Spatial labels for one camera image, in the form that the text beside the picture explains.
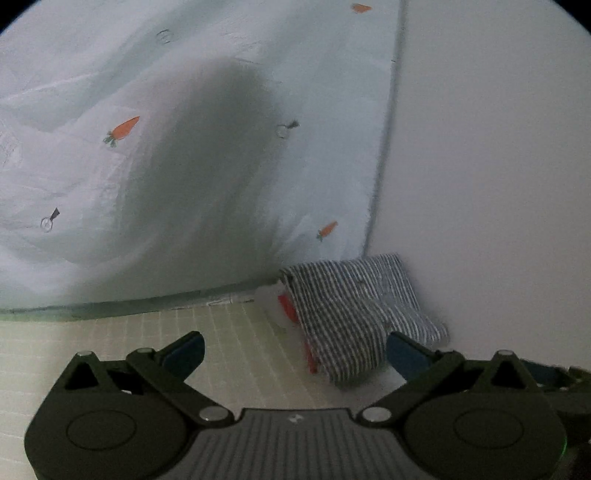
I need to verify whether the carrot print bed sheet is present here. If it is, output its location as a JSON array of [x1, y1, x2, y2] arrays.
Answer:
[[0, 0, 409, 322]]

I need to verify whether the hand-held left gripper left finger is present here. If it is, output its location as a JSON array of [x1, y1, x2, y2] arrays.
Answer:
[[59, 331, 235, 425]]

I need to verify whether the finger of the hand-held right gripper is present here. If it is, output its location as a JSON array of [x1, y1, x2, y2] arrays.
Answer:
[[522, 362, 591, 393]]

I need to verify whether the green grid mat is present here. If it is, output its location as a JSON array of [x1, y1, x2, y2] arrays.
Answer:
[[0, 300, 402, 480]]

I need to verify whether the red striped folded garment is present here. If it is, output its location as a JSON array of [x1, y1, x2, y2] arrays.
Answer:
[[277, 293, 319, 374]]

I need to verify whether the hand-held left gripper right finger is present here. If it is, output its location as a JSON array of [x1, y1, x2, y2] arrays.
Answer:
[[358, 331, 539, 425]]

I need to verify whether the grey folded garment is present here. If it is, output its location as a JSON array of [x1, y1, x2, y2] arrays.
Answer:
[[255, 284, 296, 333]]

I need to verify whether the blue white checked shirt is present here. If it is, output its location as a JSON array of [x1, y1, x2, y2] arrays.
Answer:
[[278, 253, 451, 387]]

